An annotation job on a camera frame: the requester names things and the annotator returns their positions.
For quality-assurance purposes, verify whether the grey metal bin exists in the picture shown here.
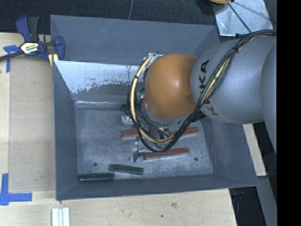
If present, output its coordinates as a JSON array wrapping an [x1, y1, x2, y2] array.
[[49, 14, 260, 201]]

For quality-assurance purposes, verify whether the dark green flat block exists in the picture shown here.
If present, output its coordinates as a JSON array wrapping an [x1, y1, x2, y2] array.
[[78, 172, 115, 182], [109, 163, 144, 176]]

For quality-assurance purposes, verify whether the red-brown flat block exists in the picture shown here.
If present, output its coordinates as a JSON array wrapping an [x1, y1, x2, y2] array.
[[121, 127, 199, 141], [143, 147, 190, 161]]

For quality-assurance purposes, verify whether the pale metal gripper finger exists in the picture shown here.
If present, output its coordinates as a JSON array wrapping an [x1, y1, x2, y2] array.
[[129, 142, 146, 163], [120, 115, 135, 127]]

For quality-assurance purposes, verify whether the pale wood flat board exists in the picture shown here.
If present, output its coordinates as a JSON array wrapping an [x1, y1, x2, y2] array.
[[8, 55, 57, 193]]

